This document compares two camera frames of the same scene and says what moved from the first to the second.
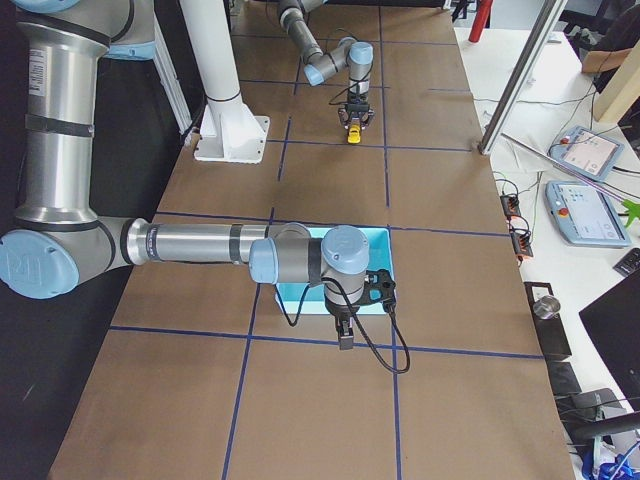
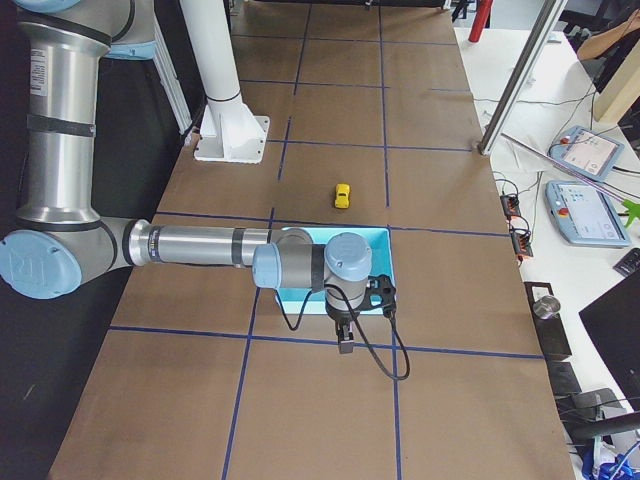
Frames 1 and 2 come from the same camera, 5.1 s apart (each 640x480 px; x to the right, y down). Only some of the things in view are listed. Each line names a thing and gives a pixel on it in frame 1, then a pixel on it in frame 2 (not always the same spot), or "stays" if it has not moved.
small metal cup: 546,307 stays
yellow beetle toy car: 354,136 → 342,197
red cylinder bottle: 482,16 stays
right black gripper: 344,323 stays
